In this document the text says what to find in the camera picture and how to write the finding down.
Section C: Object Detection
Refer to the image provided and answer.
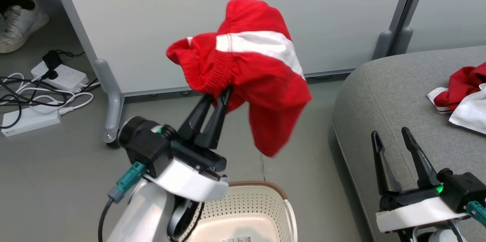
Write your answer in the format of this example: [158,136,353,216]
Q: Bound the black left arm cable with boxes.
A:
[167,198,205,242]

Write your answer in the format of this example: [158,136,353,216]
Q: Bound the white sneaker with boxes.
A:
[0,0,50,54]

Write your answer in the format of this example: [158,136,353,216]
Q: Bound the teal right camera connector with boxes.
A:
[466,201,486,228]

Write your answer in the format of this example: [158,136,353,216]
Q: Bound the black power adapter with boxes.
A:
[42,49,63,79]

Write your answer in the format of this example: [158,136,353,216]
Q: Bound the black left camera cable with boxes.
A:
[98,198,115,242]

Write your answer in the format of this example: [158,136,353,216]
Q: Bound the red shorts with white stripe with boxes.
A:
[166,0,312,158]

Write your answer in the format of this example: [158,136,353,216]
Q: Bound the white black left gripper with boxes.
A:
[144,87,233,202]

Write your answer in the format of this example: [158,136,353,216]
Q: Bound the teal camera connector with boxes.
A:
[466,201,486,228]
[107,161,147,203]

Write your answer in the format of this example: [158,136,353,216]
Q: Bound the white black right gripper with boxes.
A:
[371,127,472,234]

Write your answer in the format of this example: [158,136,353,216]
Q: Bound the white long power strip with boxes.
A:
[1,106,61,137]

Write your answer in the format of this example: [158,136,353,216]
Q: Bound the red and white garment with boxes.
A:
[427,62,486,114]

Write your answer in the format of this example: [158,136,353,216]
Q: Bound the black power cable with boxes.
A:
[0,76,73,128]

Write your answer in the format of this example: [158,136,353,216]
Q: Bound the white square power strip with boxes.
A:
[30,61,90,93]

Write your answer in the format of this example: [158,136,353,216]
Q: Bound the grey fabric sofa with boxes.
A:
[332,46,486,242]

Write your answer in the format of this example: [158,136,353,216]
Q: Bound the cream perforated laundry basket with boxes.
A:
[178,180,298,242]

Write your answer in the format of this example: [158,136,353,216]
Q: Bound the narrow white partition panel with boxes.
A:
[406,0,486,53]

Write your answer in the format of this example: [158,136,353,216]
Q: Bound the wide white partition panel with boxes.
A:
[57,0,412,96]

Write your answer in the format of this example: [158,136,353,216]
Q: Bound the teal left camera connector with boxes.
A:
[107,161,147,203]

